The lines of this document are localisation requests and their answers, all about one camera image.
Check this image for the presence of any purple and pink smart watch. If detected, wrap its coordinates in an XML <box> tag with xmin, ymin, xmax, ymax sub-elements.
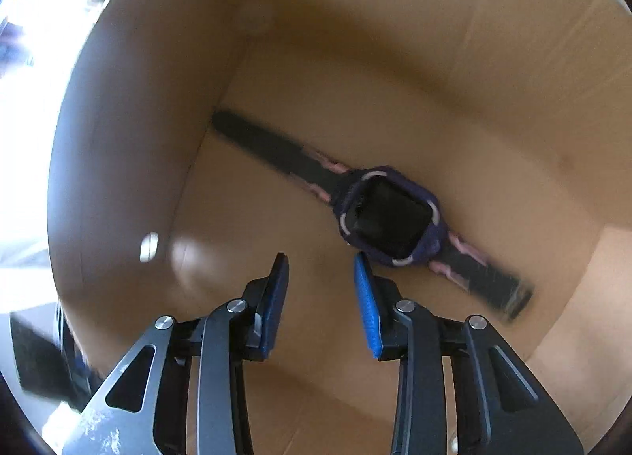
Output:
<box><xmin>211</xmin><ymin>109</ymin><xmax>536</xmax><ymax>322</ymax></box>

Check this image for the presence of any brown cardboard box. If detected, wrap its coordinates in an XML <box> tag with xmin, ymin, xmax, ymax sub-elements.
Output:
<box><xmin>47</xmin><ymin>0</ymin><xmax>632</xmax><ymax>455</ymax></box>

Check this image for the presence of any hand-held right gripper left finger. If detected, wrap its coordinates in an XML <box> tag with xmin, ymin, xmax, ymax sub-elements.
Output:
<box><xmin>62</xmin><ymin>251</ymin><xmax>292</xmax><ymax>455</ymax></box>

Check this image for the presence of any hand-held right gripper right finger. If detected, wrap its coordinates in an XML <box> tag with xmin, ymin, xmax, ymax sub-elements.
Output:
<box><xmin>353</xmin><ymin>252</ymin><xmax>586</xmax><ymax>455</ymax></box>

